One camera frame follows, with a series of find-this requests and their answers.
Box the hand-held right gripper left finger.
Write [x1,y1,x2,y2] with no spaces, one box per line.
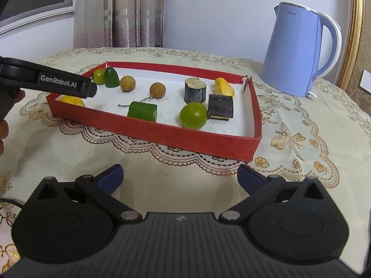
[35,164,142,225]

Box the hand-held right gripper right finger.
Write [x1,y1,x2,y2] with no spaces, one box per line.
[219,164,325,225]

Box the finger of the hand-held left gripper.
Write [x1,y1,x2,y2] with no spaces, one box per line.
[83,78,98,99]

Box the yellow fruit piece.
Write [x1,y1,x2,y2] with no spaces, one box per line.
[214,77,235,98]
[59,95,85,107]

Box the dark green cucumber tip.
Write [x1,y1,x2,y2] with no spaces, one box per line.
[104,67,119,88]

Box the green cucumber piece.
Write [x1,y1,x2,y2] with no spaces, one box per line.
[127,101,158,123]

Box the brown longan with stem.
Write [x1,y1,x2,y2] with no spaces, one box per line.
[118,82,167,108]

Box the red cardboard box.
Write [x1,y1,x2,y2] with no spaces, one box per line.
[46,61,262,163]

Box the long dark sugarcane piece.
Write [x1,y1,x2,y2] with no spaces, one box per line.
[208,94,234,120]

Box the large green round fruit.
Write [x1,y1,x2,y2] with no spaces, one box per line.
[179,102,208,130]

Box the short dark sugarcane piece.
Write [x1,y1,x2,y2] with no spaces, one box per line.
[184,77,207,104]

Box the person's left hand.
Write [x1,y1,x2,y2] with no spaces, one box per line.
[0,87,26,155]

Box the small green round fruit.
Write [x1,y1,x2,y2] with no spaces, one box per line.
[92,68,106,85]

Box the pink patterned curtain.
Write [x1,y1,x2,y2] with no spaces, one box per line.
[72,0,166,49]

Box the blue electric kettle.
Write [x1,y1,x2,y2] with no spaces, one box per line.
[260,2,342,98]

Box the black cable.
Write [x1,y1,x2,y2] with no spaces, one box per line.
[0,198,24,209]

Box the white wall switch panel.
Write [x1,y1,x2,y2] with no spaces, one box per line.
[359,69,371,87]

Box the gold wall moulding frame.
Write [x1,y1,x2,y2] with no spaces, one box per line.
[336,0,371,93]

